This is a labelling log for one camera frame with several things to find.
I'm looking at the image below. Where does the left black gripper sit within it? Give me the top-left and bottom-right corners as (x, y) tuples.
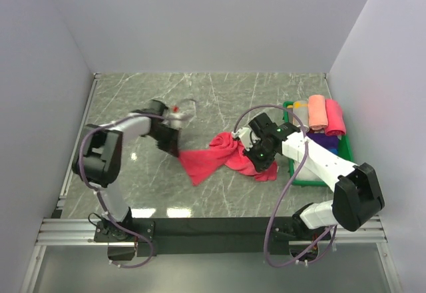
(147, 123), (180, 156)

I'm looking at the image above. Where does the red towel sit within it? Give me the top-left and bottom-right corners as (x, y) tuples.
(178, 132), (278, 186)

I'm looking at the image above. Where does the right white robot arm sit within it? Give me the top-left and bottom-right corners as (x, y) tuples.
(232, 113), (385, 239)

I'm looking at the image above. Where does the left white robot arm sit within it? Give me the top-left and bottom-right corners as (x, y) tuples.
(72, 100), (189, 241)

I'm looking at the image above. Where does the white rolled towel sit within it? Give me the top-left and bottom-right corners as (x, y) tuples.
(296, 167), (323, 182)

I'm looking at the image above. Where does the green plastic bin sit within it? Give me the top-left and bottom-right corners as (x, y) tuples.
(282, 101), (353, 187)

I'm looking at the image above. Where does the orange rolled towel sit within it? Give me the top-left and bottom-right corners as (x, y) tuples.
(308, 95), (328, 131)

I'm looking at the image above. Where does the purple towel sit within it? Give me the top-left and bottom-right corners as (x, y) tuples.
(307, 133), (339, 150)

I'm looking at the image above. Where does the pink rolled towel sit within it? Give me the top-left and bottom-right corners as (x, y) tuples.
(325, 99), (347, 136)

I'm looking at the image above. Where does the black base beam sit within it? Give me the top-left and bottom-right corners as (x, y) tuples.
(94, 216), (331, 257)

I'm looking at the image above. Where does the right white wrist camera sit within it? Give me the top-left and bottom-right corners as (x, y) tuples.
(232, 127), (259, 151)

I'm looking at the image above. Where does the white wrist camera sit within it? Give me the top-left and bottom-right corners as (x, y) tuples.
(164, 106), (194, 130)
(232, 127), (259, 151)

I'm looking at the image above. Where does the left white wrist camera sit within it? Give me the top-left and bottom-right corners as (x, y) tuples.
(164, 106), (194, 130)

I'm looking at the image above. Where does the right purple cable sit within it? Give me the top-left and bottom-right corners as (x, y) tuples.
(234, 104), (337, 269)

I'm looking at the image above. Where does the purple cable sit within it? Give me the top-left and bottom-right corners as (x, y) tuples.
(79, 98), (199, 270)
(234, 104), (337, 269)

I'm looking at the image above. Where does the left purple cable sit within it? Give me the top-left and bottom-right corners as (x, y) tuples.
(79, 98), (199, 270)

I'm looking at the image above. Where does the aluminium rail frame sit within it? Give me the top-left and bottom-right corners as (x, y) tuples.
(20, 216), (402, 292)

